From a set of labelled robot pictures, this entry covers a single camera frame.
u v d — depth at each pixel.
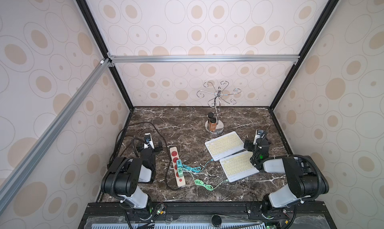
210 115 1.00
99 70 0.81
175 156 0.90
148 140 0.76
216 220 0.64
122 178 0.45
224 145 0.97
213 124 0.97
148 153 0.70
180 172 0.79
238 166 0.89
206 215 0.74
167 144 1.00
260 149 0.72
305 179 0.46
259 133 0.81
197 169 0.87
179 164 0.83
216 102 0.92
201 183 0.81
